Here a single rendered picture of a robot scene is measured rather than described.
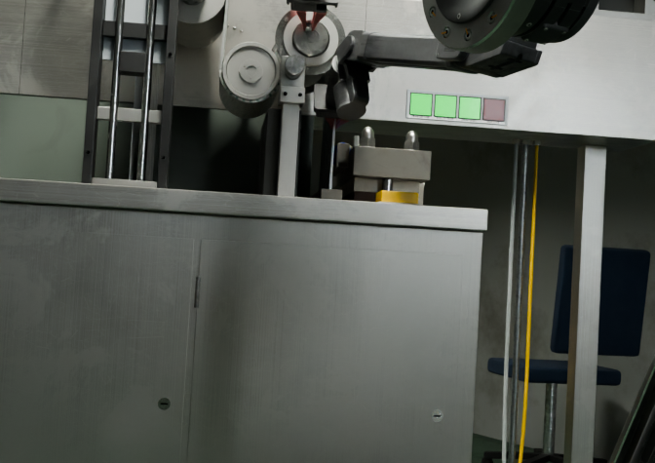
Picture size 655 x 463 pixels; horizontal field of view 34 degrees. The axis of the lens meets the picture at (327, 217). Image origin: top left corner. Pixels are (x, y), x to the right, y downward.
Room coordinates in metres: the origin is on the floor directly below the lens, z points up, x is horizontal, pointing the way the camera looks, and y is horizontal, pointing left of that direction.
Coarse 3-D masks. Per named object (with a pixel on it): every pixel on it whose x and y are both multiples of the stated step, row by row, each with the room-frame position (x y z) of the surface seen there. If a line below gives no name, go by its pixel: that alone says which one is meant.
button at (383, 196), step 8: (384, 192) 1.93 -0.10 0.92; (392, 192) 1.93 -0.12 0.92; (400, 192) 1.93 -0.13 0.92; (408, 192) 1.93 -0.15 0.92; (376, 200) 1.97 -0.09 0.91; (384, 200) 1.93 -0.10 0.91; (392, 200) 1.93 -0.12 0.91; (400, 200) 1.93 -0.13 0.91; (408, 200) 1.93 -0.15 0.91; (416, 200) 1.93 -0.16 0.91
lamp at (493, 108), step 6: (486, 102) 2.54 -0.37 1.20; (492, 102) 2.55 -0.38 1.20; (498, 102) 2.55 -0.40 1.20; (504, 102) 2.55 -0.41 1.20; (486, 108) 2.54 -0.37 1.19; (492, 108) 2.55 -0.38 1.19; (498, 108) 2.55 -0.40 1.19; (486, 114) 2.54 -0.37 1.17; (492, 114) 2.55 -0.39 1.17; (498, 114) 2.55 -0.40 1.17; (498, 120) 2.55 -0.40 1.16
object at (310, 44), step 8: (320, 24) 2.16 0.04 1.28; (296, 32) 2.16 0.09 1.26; (304, 32) 2.16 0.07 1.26; (312, 32) 2.16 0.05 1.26; (320, 32) 2.16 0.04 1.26; (296, 40) 2.16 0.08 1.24; (304, 40) 2.16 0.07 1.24; (312, 40) 2.16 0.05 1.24; (320, 40) 2.16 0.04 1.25; (328, 40) 2.16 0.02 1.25; (296, 48) 2.16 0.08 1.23; (304, 48) 2.16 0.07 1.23; (312, 48) 2.16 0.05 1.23; (320, 48) 2.16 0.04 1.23; (312, 56) 2.17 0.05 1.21
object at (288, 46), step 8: (296, 16) 2.17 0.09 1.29; (312, 16) 2.17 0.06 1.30; (288, 24) 2.17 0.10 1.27; (296, 24) 2.17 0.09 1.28; (328, 24) 2.17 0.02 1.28; (288, 32) 2.17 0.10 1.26; (328, 32) 2.17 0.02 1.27; (336, 32) 2.18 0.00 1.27; (288, 40) 2.17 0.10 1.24; (336, 40) 2.18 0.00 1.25; (288, 48) 2.17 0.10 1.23; (328, 48) 2.17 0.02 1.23; (304, 56) 2.17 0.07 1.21; (320, 56) 2.17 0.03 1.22; (328, 56) 2.17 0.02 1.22; (312, 64) 2.17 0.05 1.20; (320, 64) 2.17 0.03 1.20; (304, 80) 2.34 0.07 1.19; (312, 80) 2.36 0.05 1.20
